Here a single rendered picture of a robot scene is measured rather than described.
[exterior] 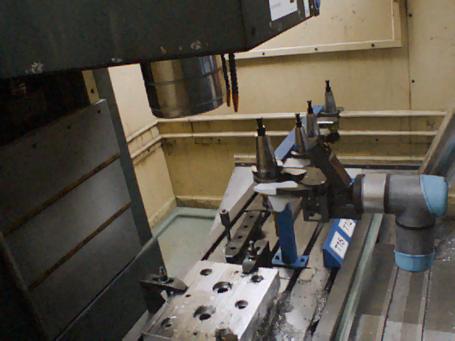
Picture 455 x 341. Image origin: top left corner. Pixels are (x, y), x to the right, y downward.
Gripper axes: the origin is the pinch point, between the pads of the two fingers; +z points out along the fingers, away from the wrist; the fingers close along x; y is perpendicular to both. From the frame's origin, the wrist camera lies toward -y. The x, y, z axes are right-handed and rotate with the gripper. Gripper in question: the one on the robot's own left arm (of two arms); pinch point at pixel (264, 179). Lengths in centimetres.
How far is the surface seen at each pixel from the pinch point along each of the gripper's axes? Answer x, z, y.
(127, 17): -12.5, 15.1, -36.0
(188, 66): -6.1, 9.0, -25.3
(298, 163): 23.4, 0.3, 7.1
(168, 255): 62, 79, 71
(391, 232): 72, -17, 56
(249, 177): 94, 48, 47
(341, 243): 31.3, -7.5, 35.2
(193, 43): -12.5, 3.3, -30.2
